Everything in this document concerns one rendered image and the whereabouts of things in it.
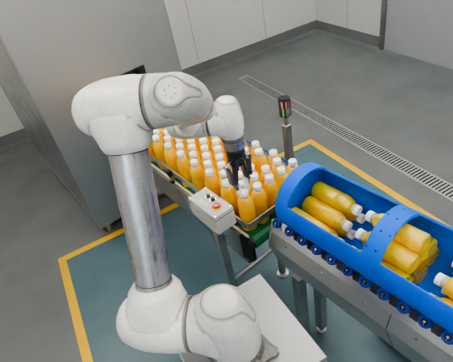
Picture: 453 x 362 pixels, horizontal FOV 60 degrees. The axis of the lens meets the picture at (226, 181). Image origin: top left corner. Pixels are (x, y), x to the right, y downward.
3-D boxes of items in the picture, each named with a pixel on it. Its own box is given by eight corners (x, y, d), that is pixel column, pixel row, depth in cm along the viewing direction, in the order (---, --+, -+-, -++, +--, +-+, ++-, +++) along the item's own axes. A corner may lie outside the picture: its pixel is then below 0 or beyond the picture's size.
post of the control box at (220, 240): (245, 342, 234) (213, 223, 174) (241, 337, 237) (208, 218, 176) (250, 337, 236) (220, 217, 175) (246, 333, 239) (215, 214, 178)
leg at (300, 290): (305, 351, 224) (298, 283, 186) (298, 344, 228) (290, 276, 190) (312, 344, 226) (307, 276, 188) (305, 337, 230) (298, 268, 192)
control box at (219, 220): (218, 235, 167) (214, 217, 161) (193, 214, 181) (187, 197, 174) (236, 223, 171) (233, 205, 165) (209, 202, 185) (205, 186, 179)
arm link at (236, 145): (249, 133, 149) (251, 146, 153) (234, 126, 156) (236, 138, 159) (230, 144, 146) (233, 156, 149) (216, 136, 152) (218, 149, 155)
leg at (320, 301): (322, 335, 229) (318, 266, 191) (314, 328, 233) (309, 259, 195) (328, 329, 232) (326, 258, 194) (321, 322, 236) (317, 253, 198)
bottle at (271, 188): (278, 203, 190) (275, 173, 179) (282, 212, 185) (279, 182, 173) (264, 207, 190) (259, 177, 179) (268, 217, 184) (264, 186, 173)
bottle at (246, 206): (259, 221, 181) (254, 191, 170) (253, 232, 177) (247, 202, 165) (246, 217, 185) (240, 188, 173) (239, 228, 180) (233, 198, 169)
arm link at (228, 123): (246, 126, 154) (214, 128, 156) (241, 89, 144) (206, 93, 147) (244, 141, 145) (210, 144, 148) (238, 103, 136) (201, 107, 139)
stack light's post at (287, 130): (299, 263, 273) (286, 127, 206) (295, 260, 276) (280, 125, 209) (303, 260, 275) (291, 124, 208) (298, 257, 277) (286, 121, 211)
